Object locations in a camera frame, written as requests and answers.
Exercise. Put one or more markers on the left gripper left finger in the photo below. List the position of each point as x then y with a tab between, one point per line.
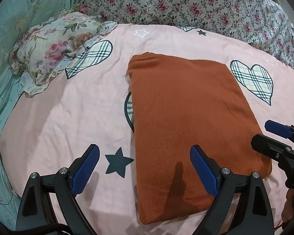
48	204

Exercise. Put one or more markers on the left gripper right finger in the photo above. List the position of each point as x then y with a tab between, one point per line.
253	214

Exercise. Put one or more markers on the rust orange knit sweater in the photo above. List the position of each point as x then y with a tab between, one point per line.
178	103

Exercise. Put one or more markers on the white red floral quilt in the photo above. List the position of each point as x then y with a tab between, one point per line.
263	24

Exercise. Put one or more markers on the person's right hand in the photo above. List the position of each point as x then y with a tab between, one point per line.
288	211

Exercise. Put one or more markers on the cream rose floral pillow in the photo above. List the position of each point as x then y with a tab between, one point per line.
48	48

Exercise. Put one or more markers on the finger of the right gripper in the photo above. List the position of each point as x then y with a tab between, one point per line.
281	130
278	151

